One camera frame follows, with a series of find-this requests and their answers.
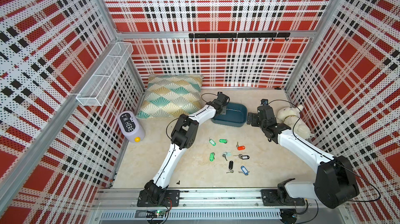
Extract green circuit board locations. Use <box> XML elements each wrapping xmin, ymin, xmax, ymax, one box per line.
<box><xmin>146</xmin><ymin>210</ymin><xmax>166</xmax><ymax>219</ymax></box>

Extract teal storage box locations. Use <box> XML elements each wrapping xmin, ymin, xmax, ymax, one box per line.
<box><xmin>211</xmin><ymin>103</ymin><xmax>248</xmax><ymax>128</ymax></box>

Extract black tag key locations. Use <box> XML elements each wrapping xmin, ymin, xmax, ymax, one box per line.
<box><xmin>234</xmin><ymin>154</ymin><xmax>250</xmax><ymax>160</ymax></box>
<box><xmin>227</xmin><ymin>160</ymin><xmax>234</xmax><ymax>174</ymax></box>

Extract black hook rail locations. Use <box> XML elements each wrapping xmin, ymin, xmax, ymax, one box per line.
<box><xmin>189</xmin><ymin>32</ymin><xmax>291</xmax><ymax>40</ymax></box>

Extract blue tag key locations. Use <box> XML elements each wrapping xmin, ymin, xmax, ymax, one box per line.
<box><xmin>239</xmin><ymin>166</ymin><xmax>250</xmax><ymax>176</ymax></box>

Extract fan pattern cushion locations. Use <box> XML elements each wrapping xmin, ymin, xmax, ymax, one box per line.
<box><xmin>136</xmin><ymin>74</ymin><xmax>203</xmax><ymax>119</ymax></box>

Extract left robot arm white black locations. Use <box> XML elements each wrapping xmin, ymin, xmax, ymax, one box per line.
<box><xmin>144</xmin><ymin>92</ymin><xmax>230</xmax><ymax>205</ymax></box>

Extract red tag key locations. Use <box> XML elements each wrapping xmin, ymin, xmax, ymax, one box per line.
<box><xmin>236</xmin><ymin>143</ymin><xmax>245</xmax><ymax>151</ymax></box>

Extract lavender I'm here jug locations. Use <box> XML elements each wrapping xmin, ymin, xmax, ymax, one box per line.
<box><xmin>117</xmin><ymin>111</ymin><xmax>145</xmax><ymax>143</ymax></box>

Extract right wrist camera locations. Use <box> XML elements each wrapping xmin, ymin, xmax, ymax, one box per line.
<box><xmin>260</xmin><ymin>99</ymin><xmax>269</xmax><ymax>106</ymax></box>

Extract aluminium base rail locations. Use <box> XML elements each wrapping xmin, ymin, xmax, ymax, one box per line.
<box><xmin>88</xmin><ymin>188</ymin><xmax>357</xmax><ymax>224</ymax></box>

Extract white plush toy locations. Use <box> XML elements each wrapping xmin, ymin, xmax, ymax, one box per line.
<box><xmin>277</xmin><ymin>104</ymin><xmax>315</xmax><ymax>140</ymax></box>

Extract white wire mesh shelf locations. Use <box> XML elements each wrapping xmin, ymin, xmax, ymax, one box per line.
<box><xmin>77</xmin><ymin>42</ymin><xmax>133</xmax><ymax>106</ymax></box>

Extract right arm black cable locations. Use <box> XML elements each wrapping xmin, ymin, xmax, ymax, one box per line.
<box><xmin>268</xmin><ymin>99</ymin><xmax>382</xmax><ymax>203</ymax></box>

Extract green tag key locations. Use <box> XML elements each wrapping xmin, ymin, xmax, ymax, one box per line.
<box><xmin>219</xmin><ymin>139</ymin><xmax>228</xmax><ymax>144</ymax></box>
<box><xmin>209</xmin><ymin>138</ymin><xmax>216</xmax><ymax>146</ymax></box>
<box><xmin>209</xmin><ymin>152</ymin><xmax>215</xmax><ymax>161</ymax></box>

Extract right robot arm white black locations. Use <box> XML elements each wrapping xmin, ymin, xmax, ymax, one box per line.
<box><xmin>247</xmin><ymin>100</ymin><xmax>359</xmax><ymax>209</ymax></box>

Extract pale teal tag key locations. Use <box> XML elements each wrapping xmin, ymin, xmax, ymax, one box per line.
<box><xmin>222</xmin><ymin>152</ymin><xmax>231</xmax><ymax>160</ymax></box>

